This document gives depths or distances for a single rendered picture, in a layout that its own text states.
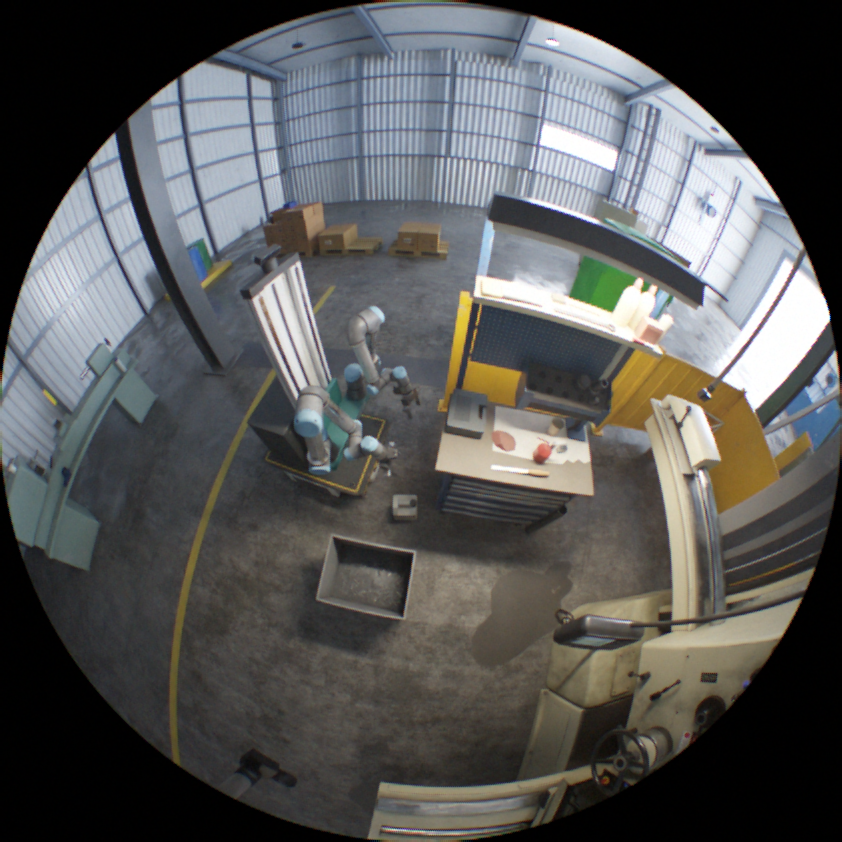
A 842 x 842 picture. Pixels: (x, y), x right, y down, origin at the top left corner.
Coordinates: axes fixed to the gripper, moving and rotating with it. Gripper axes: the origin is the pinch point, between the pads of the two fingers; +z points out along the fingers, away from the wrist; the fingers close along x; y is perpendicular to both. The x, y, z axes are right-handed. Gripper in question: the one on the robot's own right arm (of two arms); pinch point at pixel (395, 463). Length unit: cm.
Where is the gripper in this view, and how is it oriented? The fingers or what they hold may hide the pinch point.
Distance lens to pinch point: 160.0
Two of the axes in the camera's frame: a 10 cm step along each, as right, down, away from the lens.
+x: -1.3, 8.9, -4.4
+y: -9.2, 0.6, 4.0
